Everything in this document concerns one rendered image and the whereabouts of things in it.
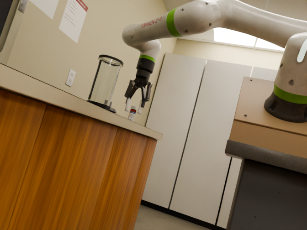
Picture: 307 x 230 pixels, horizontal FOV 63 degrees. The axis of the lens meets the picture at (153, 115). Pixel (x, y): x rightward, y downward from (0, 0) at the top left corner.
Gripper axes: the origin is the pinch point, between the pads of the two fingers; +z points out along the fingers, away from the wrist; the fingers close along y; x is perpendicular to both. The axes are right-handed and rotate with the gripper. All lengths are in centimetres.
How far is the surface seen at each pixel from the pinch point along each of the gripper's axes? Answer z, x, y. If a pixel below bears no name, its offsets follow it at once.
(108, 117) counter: 11.1, 40.0, -18.9
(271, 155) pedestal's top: 10, 32, -71
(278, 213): 25, 25, -76
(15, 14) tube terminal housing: -12, 68, 5
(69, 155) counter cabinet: 26, 52, -19
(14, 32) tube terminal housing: -7, 66, 6
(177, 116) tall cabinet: -29, -206, 70
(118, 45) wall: -64, -63, 80
